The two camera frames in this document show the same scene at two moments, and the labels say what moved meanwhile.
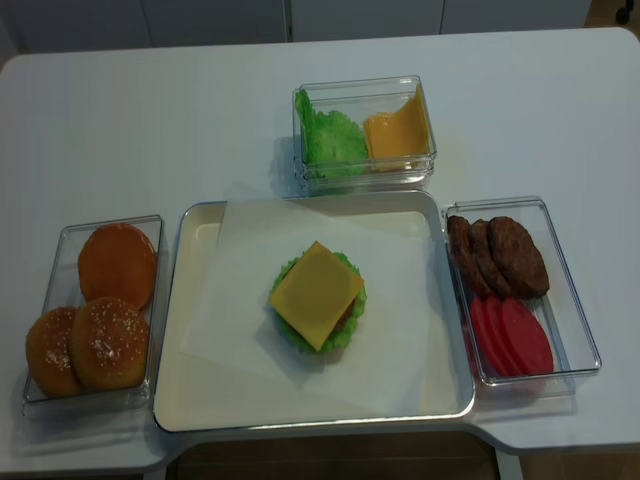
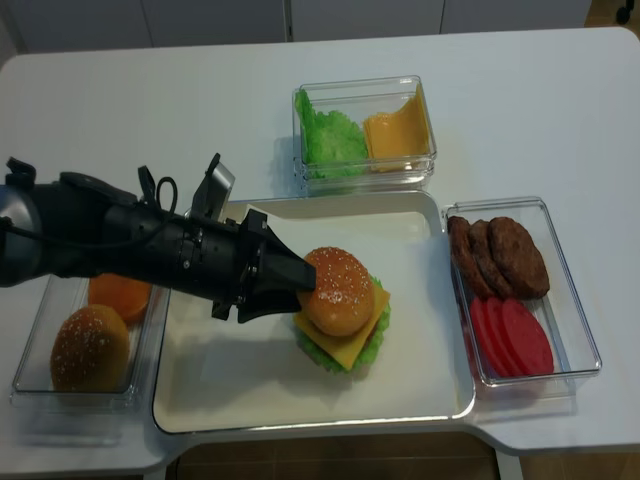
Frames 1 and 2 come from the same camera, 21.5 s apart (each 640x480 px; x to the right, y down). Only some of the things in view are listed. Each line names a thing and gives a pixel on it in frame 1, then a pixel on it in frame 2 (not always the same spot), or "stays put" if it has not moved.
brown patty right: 516,258 stays put
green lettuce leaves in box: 331,144 stays put
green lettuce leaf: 343,334 -> 366,354
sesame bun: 109,344 -> 341,300
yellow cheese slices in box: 398,141 stays put
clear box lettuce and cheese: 361,136 stays put
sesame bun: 49,351 -> 90,351
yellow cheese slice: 316,293 -> 345,349
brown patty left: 470,270 stays put
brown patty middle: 481,237 stays put
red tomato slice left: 486,350 stays put
